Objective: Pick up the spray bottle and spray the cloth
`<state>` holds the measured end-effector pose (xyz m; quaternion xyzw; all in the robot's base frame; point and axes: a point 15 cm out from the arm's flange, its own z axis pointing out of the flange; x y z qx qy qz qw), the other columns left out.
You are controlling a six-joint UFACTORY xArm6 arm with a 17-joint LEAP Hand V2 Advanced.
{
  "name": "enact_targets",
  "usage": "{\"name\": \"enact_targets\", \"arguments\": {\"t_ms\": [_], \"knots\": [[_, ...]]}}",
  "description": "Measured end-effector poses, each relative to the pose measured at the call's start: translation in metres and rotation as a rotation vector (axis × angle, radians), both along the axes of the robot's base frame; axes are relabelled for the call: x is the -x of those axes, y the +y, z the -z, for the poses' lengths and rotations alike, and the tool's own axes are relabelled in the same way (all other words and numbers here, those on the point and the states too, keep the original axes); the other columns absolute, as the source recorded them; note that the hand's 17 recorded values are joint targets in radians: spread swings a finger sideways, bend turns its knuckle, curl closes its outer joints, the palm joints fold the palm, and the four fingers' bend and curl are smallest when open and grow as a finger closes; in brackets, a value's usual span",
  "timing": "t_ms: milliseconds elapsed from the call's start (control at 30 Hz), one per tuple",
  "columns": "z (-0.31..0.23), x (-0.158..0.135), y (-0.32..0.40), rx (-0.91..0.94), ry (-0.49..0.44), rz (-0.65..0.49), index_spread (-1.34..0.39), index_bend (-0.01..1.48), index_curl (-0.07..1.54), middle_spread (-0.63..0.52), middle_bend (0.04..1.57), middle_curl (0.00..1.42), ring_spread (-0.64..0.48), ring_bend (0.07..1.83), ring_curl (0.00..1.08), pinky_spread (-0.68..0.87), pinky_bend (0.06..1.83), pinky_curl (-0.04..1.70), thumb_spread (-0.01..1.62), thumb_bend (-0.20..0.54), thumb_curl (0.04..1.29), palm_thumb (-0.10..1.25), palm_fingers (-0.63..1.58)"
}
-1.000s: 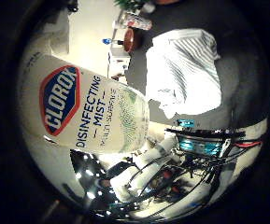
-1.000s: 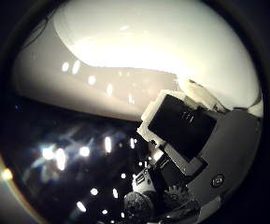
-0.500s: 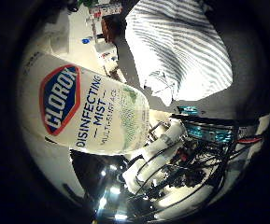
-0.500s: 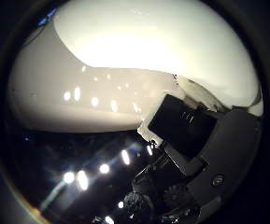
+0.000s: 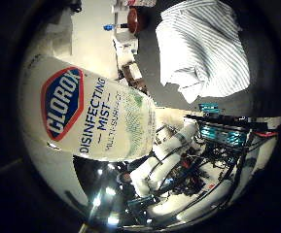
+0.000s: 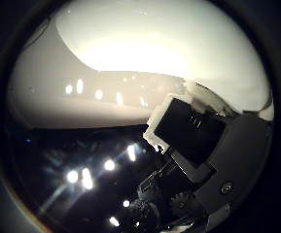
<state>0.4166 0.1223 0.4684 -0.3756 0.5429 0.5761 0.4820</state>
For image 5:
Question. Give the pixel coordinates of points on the white paper sheet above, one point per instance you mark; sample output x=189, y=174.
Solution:
x=125, y=45

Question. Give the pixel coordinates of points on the white grey striped cloth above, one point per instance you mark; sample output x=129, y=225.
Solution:
x=201, y=51

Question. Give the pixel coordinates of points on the white Clorox spray bottle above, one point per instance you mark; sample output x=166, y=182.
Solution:
x=88, y=110

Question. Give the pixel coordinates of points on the brown bowl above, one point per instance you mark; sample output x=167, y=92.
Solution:
x=133, y=20

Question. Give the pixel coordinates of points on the small blue object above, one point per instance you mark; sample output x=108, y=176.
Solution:
x=108, y=27

